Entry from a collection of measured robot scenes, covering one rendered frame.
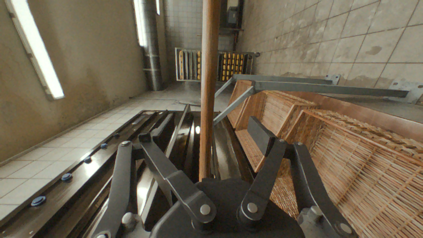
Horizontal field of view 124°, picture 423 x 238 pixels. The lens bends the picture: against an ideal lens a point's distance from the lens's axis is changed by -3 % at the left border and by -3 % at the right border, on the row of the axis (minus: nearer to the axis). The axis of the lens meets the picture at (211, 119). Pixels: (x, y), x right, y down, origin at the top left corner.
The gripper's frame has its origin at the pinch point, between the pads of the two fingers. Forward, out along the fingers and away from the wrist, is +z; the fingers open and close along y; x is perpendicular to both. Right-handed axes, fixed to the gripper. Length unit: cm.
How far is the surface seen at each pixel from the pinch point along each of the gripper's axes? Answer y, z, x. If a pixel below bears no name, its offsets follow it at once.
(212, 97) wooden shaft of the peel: 0.3, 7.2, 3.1
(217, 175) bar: 2.8, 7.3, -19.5
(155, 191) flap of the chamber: -22, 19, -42
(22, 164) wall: -126, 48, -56
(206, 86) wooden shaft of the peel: -1.1, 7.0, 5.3
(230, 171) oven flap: 17, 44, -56
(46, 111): -143, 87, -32
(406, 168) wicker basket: 60, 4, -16
